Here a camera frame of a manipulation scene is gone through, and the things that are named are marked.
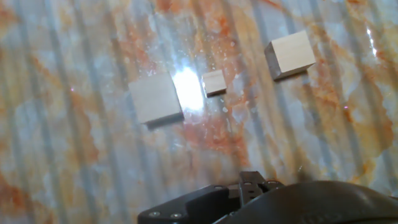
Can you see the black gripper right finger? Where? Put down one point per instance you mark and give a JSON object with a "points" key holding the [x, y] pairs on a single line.
{"points": [[274, 185]]}

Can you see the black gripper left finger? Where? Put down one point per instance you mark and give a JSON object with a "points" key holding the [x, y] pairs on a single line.
{"points": [[199, 207]]}

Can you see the small wooden cube block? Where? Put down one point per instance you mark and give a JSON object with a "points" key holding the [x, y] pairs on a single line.
{"points": [[214, 82]]}

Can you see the marble pattern vinyl mat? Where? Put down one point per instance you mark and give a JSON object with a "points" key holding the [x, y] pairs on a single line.
{"points": [[62, 140]]}

